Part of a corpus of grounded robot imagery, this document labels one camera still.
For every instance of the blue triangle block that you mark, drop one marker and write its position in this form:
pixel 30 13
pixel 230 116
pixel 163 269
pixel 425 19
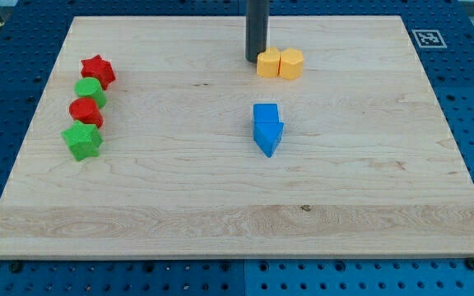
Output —
pixel 267 136

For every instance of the blue cube block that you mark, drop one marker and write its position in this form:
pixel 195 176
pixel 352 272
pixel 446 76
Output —
pixel 266 113

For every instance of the light wooden board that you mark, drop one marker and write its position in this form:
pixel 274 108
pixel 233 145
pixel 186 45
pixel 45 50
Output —
pixel 366 167

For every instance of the yellow heart block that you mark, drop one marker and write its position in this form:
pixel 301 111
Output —
pixel 268 62

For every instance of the yellow hexagon block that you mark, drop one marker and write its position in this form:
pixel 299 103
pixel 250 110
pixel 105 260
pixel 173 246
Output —
pixel 291 64

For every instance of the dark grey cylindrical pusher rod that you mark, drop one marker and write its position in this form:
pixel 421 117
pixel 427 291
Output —
pixel 256 16

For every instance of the green star block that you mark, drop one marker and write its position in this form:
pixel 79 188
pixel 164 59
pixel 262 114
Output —
pixel 83 140

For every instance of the red cylinder block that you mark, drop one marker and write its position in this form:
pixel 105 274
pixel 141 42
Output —
pixel 86 110

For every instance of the red star block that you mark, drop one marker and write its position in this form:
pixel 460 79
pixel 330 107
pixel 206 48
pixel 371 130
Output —
pixel 100 69

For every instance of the green cylinder block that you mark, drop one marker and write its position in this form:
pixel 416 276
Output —
pixel 91 87

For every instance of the white fiducial marker tag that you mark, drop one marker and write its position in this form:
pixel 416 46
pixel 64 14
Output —
pixel 429 39

